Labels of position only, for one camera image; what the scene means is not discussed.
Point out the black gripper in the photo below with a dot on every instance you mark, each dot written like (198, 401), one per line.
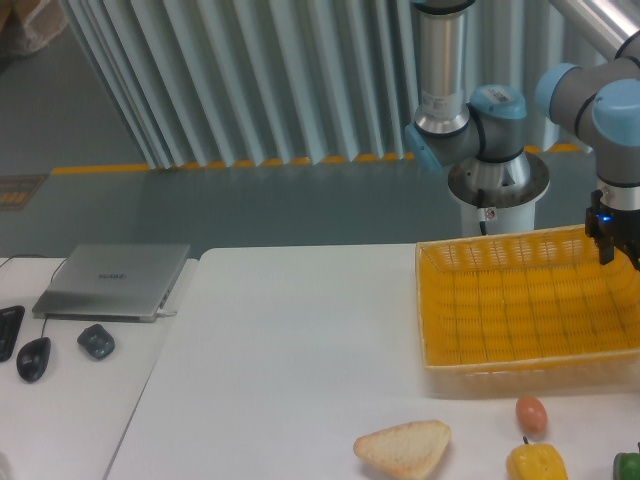
(612, 228)

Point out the triangular toasted bread slice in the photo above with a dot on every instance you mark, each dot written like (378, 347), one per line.
(407, 451)

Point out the black computer mouse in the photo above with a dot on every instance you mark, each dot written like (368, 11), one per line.
(32, 359)

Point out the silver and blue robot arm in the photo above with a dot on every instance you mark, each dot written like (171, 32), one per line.
(480, 135)

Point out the yellow wicker basket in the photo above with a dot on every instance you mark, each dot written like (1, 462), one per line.
(523, 301)

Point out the brown egg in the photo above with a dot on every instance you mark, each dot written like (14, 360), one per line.
(531, 415)

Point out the green bell pepper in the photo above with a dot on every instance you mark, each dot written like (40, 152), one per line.
(626, 466)

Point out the yellow bell pepper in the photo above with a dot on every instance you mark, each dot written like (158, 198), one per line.
(539, 461)

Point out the silver laptop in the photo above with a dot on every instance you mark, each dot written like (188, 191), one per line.
(119, 282)

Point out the black earbud case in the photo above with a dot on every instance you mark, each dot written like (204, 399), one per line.
(97, 342)

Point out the black keyboard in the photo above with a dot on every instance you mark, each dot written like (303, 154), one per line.
(10, 323)

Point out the cardboard box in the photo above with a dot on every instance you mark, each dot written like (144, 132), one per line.
(27, 26)

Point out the white laptop cable plug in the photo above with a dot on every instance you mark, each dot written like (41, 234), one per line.
(162, 313)

